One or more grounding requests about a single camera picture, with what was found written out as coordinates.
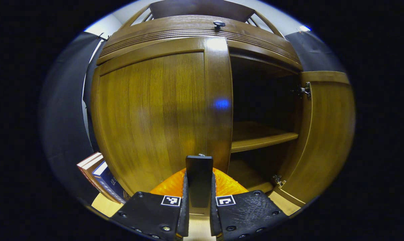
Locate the round black drawer knob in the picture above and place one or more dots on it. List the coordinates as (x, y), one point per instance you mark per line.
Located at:
(219, 24)

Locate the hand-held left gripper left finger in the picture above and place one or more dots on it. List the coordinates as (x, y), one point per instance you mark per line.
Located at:
(151, 214)

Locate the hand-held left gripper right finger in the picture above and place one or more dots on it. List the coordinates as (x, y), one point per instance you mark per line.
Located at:
(248, 211)

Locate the wooden inner shelf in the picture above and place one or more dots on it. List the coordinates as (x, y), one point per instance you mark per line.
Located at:
(258, 137)

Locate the red and white book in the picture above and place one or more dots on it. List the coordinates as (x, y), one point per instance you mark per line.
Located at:
(88, 167)

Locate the wooden shoe cabinet door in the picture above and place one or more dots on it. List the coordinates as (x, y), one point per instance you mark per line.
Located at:
(325, 134)
(155, 117)

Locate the wooden ribbed drawer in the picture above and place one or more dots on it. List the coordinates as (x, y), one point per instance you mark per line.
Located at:
(175, 28)

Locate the metal door hinge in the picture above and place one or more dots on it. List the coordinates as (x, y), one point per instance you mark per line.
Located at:
(279, 181)
(306, 90)

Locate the wooden double-door shoe cabinet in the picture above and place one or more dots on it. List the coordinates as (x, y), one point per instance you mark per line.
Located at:
(272, 43)

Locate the blue book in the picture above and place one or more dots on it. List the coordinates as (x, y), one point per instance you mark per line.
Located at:
(109, 182)

